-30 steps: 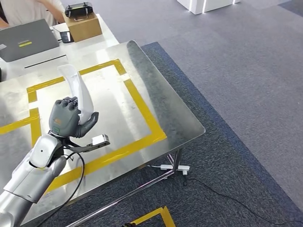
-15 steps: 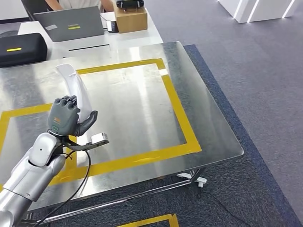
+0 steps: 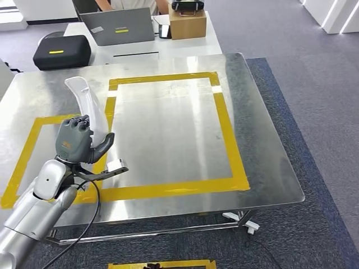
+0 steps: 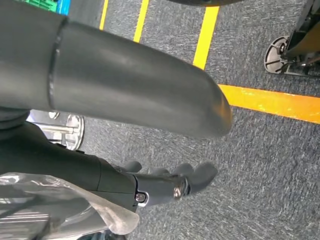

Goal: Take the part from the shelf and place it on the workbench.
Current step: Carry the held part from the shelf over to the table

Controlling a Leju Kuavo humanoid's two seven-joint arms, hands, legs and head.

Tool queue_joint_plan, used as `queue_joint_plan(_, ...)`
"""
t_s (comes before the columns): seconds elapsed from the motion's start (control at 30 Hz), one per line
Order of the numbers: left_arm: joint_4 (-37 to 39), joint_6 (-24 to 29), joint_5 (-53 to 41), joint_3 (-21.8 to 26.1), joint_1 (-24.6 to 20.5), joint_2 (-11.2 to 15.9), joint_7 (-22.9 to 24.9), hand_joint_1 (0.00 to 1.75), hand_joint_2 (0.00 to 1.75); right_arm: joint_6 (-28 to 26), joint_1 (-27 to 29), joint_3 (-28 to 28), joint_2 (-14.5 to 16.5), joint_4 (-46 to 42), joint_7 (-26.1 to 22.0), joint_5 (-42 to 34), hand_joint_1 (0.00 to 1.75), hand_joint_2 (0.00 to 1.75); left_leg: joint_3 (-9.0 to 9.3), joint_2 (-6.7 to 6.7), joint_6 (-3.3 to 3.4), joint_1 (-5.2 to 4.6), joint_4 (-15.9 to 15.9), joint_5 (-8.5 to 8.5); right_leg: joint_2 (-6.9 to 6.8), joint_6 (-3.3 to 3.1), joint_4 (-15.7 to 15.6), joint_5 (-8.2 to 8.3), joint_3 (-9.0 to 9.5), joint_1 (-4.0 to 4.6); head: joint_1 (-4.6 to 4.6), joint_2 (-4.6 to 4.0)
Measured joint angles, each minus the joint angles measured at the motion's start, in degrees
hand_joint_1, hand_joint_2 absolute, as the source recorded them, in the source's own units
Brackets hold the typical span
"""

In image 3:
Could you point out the cardboard box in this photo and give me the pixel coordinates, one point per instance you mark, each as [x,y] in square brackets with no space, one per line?
[187,26]

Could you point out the black carrying case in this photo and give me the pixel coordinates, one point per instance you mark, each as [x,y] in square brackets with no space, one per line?
[69,55]

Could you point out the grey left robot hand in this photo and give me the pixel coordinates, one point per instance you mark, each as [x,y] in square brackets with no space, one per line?
[72,143]

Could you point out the black headset device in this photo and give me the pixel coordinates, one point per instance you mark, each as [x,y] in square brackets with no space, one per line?
[186,5]

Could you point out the black camera bracket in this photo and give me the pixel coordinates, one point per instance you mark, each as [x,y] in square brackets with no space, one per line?
[92,176]

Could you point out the metal workbench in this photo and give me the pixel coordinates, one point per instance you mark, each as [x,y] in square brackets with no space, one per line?
[168,141]

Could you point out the white plastic mirror cover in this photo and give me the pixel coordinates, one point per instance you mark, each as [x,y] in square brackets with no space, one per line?
[92,107]

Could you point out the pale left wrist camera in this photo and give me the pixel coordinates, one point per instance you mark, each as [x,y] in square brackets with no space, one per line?
[116,165]

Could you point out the grey laptop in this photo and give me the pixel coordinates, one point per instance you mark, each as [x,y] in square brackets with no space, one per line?
[118,28]

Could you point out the white desk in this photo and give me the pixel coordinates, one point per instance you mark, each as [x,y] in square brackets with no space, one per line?
[182,48]

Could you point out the person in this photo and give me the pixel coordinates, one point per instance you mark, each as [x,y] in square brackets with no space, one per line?
[134,4]

